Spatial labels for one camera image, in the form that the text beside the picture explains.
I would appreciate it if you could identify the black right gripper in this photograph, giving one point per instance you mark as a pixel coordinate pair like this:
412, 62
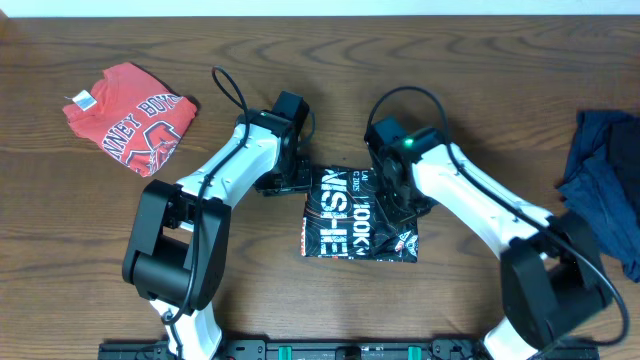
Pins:
392, 214

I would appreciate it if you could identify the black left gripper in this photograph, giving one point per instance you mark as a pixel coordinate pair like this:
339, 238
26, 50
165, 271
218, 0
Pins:
302, 185

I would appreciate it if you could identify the black orange patterned jersey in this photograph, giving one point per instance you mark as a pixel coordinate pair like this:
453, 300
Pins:
342, 220

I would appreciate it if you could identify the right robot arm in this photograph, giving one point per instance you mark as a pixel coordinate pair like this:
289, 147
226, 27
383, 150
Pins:
550, 267

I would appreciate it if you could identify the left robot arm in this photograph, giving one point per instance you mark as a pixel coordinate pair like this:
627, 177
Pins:
177, 250

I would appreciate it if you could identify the red folded t-shirt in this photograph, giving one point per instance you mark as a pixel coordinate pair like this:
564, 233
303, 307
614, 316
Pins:
133, 117

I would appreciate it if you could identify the navy blue t-shirt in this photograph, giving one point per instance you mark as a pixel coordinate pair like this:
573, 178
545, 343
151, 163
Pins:
601, 182

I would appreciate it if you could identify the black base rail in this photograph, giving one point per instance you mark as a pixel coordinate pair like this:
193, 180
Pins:
253, 349

